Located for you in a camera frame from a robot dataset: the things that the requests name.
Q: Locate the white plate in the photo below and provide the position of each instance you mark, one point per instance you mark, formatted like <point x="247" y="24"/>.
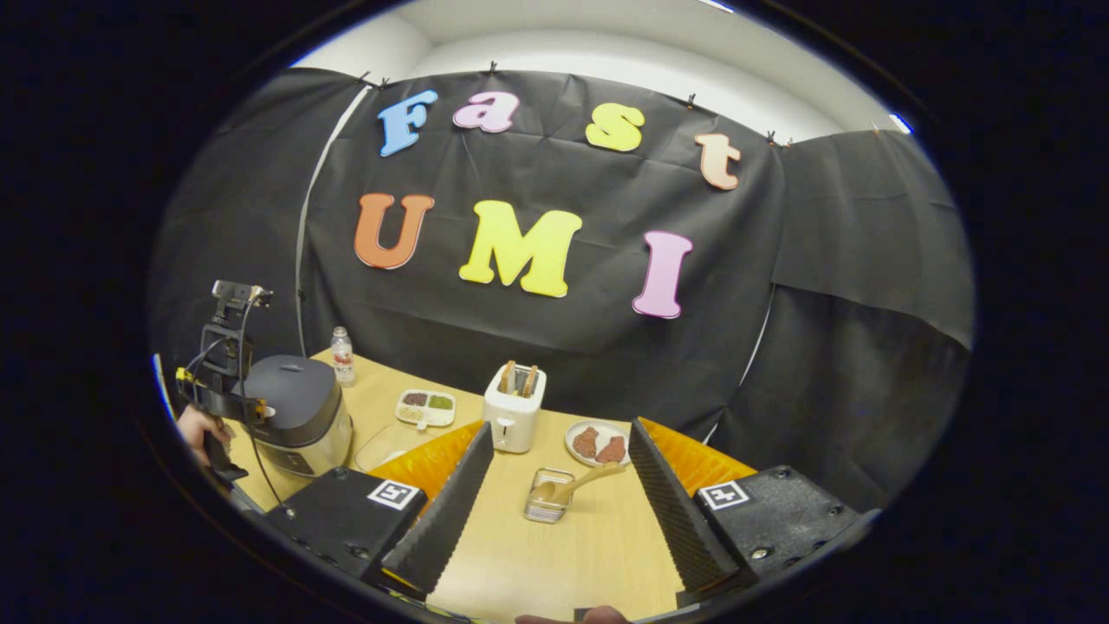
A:
<point x="606" y="429"/>

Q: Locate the black backdrop cloth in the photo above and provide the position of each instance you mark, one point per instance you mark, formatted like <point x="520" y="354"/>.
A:
<point x="563" y="347"/>

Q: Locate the clear plastic bottle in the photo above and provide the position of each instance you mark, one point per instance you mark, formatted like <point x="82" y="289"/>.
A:
<point x="343" y="360"/>

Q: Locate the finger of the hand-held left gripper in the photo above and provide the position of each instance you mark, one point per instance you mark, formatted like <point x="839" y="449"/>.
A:
<point x="251" y="412"/>

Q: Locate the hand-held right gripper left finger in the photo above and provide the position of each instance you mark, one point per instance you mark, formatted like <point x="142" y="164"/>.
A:
<point x="442" y="520"/>

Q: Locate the dark lidded rice cooker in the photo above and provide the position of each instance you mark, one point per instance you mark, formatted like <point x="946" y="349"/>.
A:
<point x="299" y="407"/>

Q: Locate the wooden spoon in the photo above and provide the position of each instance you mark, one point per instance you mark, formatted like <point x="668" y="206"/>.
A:
<point x="576" y="484"/>

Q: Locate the divided tray of grains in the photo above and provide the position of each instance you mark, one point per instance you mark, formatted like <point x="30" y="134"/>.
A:
<point x="426" y="407"/>

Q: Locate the white toaster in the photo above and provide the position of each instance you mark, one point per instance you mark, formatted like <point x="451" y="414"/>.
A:
<point x="513" y="425"/>

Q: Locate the brown meat piece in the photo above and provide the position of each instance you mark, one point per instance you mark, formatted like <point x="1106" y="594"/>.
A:
<point x="586" y="444"/>
<point x="612" y="451"/>

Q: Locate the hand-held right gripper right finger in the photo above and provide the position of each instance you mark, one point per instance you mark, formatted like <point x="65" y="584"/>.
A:
<point x="684" y="520"/>

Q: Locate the toast slice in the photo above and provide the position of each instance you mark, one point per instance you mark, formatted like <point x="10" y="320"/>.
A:
<point x="507" y="379"/>
<point x="529" y="381"/>

